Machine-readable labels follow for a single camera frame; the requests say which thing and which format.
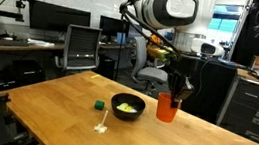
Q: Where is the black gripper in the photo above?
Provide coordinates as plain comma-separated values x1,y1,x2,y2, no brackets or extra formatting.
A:
164,67,198,111

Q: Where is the orange plastic cup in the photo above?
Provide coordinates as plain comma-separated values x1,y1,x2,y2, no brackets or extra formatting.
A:
154,92,184,125

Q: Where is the black bowl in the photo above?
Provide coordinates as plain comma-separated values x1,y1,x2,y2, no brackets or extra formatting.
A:
108,90,148,124

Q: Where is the black cloth covered table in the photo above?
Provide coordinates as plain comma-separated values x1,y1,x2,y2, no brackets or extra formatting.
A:
163,52,240,125

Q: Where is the grey cushioned office chair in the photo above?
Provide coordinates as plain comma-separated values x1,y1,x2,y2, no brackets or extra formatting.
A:
128,36,174,97

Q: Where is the silver metal canister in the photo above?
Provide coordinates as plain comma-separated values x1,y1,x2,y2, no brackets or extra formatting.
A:
172,30,206,56

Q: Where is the white device dark window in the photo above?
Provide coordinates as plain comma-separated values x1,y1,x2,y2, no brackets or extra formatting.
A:
189,36,226,59

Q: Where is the green block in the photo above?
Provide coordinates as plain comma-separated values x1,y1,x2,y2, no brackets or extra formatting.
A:
93,99,107,112

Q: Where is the black computer tower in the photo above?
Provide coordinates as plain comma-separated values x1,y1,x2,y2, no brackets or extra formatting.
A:
97,55,117,80

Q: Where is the clear plastic wrapper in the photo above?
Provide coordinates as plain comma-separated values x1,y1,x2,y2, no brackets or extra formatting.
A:
92,122,108,135

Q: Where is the yellow-green tape strip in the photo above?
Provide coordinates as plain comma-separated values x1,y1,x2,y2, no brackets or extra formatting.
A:
89,72,101,80

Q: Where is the blue container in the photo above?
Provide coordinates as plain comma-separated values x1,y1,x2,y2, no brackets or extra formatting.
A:
115,31,128,46

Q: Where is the small black monitor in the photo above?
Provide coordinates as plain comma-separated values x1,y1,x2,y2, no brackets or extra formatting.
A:
97,14,131,39

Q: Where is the large black monitor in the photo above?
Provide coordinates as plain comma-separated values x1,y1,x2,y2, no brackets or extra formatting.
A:
25,0,94,37

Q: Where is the black storage case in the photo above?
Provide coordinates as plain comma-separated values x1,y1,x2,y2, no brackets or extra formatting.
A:
0,54,49,98

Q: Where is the long wooden desk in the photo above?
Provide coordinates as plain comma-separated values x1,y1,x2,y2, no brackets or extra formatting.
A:
0,27,137,73

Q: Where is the black desk keyboard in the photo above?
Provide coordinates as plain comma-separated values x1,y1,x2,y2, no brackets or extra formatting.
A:
0,37,31,51

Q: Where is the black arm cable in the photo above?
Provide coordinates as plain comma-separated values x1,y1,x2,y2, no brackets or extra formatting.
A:
113,0,191,62

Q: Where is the grey frame mesh chair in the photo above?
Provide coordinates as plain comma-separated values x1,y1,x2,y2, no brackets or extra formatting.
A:
52,22,105,79

